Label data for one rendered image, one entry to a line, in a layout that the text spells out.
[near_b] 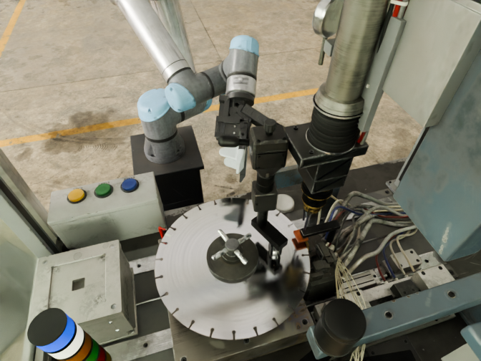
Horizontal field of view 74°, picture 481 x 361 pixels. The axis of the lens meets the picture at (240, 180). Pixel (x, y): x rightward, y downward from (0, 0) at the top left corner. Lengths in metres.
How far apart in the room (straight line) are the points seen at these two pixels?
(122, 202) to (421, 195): 0.71
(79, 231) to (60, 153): 1.70
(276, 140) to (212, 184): 1.64
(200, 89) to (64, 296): 0.57
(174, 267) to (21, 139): 2.36
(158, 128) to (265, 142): 0.68
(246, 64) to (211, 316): 0.57
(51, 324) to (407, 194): 0.48
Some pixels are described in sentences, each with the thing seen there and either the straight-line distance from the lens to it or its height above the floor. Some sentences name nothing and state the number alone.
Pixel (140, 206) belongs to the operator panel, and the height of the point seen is 0.88.
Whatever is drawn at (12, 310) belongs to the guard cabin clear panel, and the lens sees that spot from 0.85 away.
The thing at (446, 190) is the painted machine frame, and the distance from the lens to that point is 0.43.
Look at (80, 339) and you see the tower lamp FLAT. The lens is 0.53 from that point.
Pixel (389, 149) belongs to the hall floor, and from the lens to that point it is 2.59.
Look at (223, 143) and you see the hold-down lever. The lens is 0.54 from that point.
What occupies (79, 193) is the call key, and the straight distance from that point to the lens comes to 0.97.
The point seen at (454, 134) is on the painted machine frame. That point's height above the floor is 1.36.
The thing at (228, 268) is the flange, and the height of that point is 0.96.
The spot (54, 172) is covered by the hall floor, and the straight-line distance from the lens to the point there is 2.52.
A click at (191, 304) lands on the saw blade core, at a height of 0.95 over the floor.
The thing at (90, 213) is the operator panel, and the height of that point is 0.90.
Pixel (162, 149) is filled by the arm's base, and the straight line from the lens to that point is 1.17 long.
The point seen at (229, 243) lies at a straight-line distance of 0.66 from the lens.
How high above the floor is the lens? 1.57
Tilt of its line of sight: 47 degrees down
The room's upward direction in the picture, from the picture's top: straight up
